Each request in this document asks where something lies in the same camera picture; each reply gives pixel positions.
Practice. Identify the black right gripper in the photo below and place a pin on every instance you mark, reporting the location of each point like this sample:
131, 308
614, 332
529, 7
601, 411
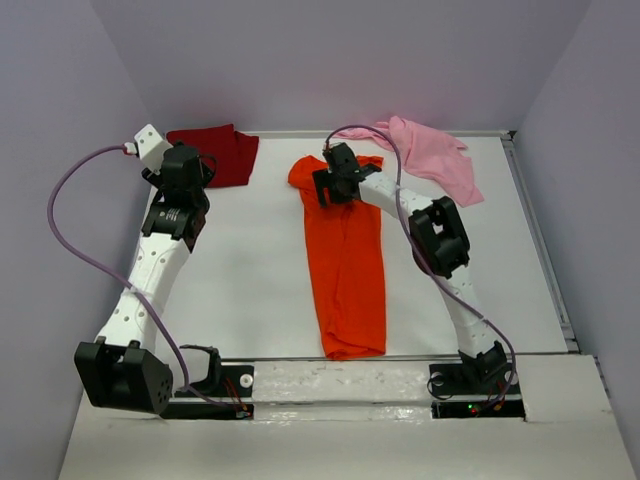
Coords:
323, 179

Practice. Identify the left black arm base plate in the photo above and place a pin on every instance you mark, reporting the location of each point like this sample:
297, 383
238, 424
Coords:
228, 399

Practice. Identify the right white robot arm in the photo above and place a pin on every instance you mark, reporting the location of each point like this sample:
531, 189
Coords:
440, 247

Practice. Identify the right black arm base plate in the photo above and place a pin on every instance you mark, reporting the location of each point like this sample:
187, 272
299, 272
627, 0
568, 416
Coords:
454, 397

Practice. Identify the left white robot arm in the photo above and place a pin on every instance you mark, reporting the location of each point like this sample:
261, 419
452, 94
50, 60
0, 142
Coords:
133, 362

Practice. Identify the orange t-shirt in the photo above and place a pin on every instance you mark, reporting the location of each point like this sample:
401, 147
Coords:
346, 268

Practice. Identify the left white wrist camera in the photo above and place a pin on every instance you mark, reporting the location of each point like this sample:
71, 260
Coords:
149, 146

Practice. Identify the aluminium table edge rail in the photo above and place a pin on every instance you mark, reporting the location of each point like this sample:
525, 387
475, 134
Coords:
509, 147

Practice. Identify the dark red folded t-shirt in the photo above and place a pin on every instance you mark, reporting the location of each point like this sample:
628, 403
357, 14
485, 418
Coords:
229, 153

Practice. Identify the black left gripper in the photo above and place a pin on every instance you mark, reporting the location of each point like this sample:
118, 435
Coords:
153, 178

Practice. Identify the pink t-shirt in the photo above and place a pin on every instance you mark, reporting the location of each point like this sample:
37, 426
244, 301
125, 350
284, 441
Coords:
426, 153

